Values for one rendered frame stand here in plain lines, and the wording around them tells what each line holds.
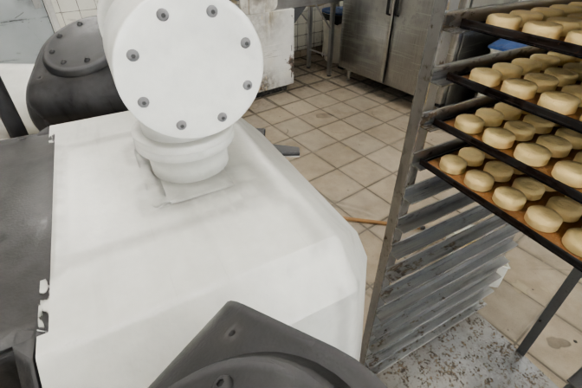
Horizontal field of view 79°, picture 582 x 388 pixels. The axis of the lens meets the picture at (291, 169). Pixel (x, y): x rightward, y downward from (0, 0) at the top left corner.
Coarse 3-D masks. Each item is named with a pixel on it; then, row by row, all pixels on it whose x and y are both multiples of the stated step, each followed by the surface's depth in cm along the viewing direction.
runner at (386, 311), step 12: (504, 240) 125; (492, 252) 124; (504, 252) 124; (468, 264) 120; (480, 264) 120; (444, 276) 115; (456, 276) 116; (420, 288) 110; (432, 288) 112; (396, 300) 106; (408, 300) 108; (420, 300) 108; (384, 312) 105; (396, 312) 105
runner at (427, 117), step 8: (480, 96) 73; (456, 104) 70; (464, 104) 72; (472, 104) 73; (480, 104) 74; (488, 104) 76; (424, 112) 67; (432, 112) 68; (440, 112) 69; (448, 112) 70; (456, 112) 72; (464, 112) 73; (424, 120) 68; (432, 120) 69; (424, 128) 68; (432, 128) 67
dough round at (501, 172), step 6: (492, 162) 70; (498, 162) 70; (486, 168) 69; (492, 168) 68; (498, 168) 68; (504, 168) 68; (510, 168) 68; (492, 174) 68; (498, 174) 67; (504, 174) 67; (510, 174) 67; (498, 180) 67; (504, 180) 67
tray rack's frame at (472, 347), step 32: (480, 320) 150; (544, 320) 126; (416, 352) 139; (448, 352) 139; (480, 352) 139; (512, 352) 139; (416, 384) 130; (448, 384) 130; (480, 384) 130; (512, 384) 130; (544, 384) 130
